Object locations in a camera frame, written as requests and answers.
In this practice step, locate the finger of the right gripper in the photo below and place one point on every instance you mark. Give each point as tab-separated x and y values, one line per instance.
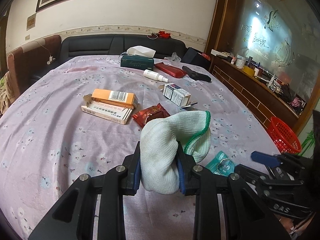
265	159

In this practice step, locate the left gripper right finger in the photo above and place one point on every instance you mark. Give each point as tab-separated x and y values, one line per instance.
181	166

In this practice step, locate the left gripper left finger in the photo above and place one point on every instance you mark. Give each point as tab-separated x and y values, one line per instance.
136	169

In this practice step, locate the white cloth green trim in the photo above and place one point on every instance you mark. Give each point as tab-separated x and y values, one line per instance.
159	140

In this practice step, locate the orange medicine box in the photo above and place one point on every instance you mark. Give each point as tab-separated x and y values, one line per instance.
117	98

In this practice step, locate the red plastic mesh basket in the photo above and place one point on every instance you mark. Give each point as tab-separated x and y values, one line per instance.
283	137

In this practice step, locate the bamboo painted glass panel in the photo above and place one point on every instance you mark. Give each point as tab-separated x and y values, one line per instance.
308	145

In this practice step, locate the red snack packet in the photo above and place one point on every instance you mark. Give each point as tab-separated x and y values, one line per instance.
146	115

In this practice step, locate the white medicine box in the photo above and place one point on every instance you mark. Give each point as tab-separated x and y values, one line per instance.
106	111

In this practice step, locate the blue white small carton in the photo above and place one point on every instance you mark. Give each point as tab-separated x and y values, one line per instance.
177	95

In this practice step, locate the floral purple tablecloth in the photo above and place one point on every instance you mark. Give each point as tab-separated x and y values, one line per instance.
47	141

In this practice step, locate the black toy pistol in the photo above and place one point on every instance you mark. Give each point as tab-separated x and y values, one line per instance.
195	75

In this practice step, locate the red wallet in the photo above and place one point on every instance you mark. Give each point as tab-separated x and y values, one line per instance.
171	70

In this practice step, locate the white spray bottle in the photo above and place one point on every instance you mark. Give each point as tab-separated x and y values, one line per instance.
154	76

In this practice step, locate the green tissue box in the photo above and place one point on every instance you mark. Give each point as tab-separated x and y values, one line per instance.
138	57

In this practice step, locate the wooden partition cabinet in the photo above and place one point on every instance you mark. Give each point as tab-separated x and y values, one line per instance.
280	35

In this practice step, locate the red ribbon decoration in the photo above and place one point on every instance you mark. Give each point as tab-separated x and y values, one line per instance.
163	34

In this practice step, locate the black leather sofa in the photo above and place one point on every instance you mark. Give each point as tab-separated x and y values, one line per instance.
115	44

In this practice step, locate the brown armchair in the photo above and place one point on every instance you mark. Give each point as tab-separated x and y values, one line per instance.
24	63

